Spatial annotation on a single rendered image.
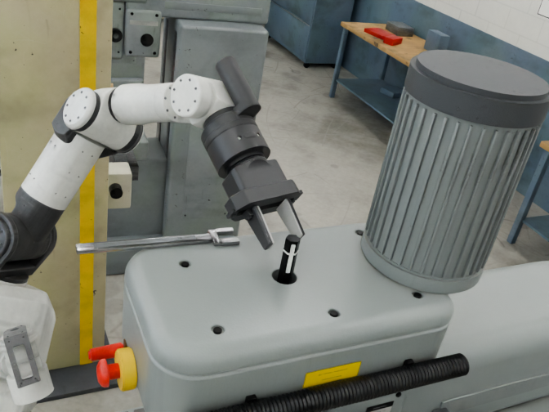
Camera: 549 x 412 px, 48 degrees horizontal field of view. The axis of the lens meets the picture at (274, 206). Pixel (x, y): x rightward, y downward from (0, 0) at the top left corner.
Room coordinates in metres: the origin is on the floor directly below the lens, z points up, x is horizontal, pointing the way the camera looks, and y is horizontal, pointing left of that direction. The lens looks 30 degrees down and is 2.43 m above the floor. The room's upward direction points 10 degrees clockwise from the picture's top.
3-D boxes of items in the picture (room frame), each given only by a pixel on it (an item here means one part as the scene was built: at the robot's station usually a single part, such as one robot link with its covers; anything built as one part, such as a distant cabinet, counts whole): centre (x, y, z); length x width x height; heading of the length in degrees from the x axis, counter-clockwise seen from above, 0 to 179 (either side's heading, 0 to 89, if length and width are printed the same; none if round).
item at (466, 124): (0.86, -0.25, 2.05); 0.20 x 0.20 x 0.32
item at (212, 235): (0.77, 0.16, 1.89); 0.24 x 0.04 x 0.01; 117
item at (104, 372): (0.62, 0.19, 1.76); 0.04 x 0.03 x 0.04; 29
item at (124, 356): (0.63, 0.17, 1.76); 0.06 x 0.02 x 0.06; 29
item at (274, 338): (0.75, -0.05, 1.81); 0.47 x 0.26 x 0.16; 119
